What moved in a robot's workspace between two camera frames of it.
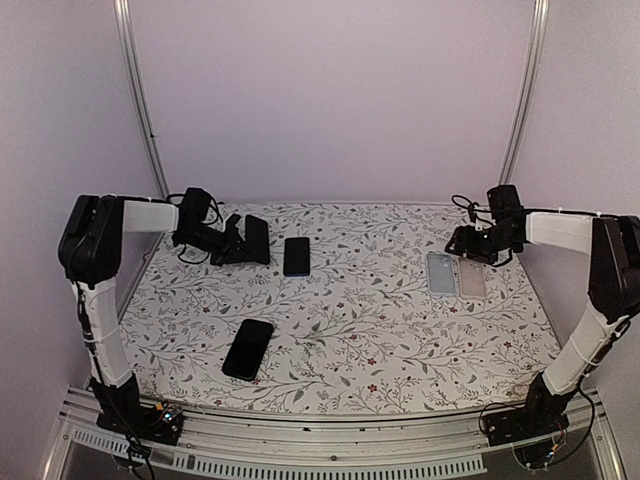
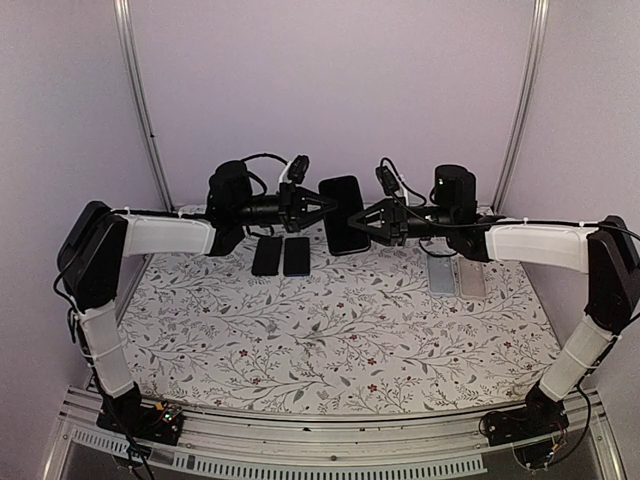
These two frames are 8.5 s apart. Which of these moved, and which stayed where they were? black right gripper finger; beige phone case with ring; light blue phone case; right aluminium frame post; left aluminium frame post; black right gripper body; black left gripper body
Moved: black left gripper body; black right gripper finger; black right gripper body
Stayed: light blue phone case; right aluminium frame post; beige phone case with ring; left aluminium frame post
